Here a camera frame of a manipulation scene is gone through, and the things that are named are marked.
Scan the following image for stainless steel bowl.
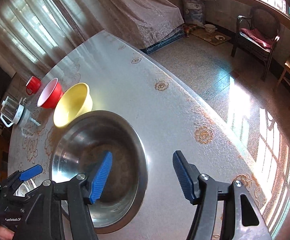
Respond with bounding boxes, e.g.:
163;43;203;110
50;111;148;234

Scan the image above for yellow plastic bowl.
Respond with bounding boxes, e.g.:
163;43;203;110
53;82;93;128

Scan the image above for red plastic bowl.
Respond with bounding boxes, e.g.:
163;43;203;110
37;78;63;109

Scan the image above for small white plate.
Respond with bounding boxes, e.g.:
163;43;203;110
13;178;37;197

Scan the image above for left hand pink nails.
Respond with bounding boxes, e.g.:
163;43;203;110
0;224;14;240

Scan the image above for glass white electric kettle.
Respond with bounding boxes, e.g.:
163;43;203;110
0;96;30;127

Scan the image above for red mug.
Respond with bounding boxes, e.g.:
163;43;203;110
26;76;42;95

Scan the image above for lace tablecloth gold flowers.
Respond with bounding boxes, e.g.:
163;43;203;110
7;31;270;239

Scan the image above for small floor mat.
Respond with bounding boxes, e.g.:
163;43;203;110
191;28;231;46

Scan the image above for red seat cushion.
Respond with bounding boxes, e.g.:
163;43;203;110
239;28;274;49

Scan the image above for white pet bowl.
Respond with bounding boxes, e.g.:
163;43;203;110
204;24;217;34

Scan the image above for dark wooden armchair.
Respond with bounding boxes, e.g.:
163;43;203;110
231;6;280;81

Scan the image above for grey printed sack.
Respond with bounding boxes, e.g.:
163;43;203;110
182;0;205;27

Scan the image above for covered cage with cloth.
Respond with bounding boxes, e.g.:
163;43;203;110
85;0;184;49

